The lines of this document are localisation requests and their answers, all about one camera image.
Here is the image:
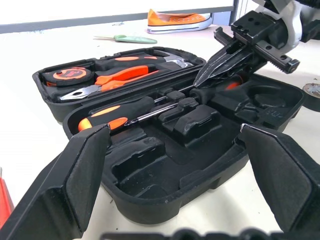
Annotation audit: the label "green handled scissors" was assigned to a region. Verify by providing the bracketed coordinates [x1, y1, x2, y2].
[93, 34, 158, 45]

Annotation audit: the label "black plastic tool case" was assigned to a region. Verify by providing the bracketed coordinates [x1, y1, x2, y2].
[32, 46, 306, 225]

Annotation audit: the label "orange handled pliers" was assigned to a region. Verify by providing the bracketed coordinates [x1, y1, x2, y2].
[59, 64, 161, 102]

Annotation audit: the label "black tape roll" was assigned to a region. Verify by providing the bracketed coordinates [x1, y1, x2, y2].
[301, 83, 320, 113]

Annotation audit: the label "red box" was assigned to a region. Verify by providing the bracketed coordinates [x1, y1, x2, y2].
[0, 166, 15, 227]

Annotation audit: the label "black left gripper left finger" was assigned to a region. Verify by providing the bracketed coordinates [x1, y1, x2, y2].
[0, 123, 113, 240]

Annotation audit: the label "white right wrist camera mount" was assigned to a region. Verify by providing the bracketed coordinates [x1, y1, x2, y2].
[258, 0, 304, 54]

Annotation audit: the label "orange black flat screwdriver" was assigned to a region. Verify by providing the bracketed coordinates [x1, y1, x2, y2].
[77, 85, 195, 132]

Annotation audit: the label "black orange handled hammer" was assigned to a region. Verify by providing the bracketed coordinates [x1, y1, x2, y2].
[96, 49, 195, 73]

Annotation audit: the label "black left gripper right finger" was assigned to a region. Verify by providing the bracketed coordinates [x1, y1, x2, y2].
[236, 123, 320, 240]

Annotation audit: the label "orange canvas sneaker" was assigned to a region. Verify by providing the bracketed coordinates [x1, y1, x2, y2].
[146, 8, 214, 35]

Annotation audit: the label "black orange tape measure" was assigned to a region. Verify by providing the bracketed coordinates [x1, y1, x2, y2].
[41, 67, 96, 88]

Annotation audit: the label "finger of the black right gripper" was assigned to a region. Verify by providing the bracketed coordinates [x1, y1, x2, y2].
[195, 47, 266, 89]
[194, 26, 251, 86]

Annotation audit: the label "black orange Phillips screwdriver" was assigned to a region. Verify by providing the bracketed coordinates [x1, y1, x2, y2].
[124, 74, 245, 126]

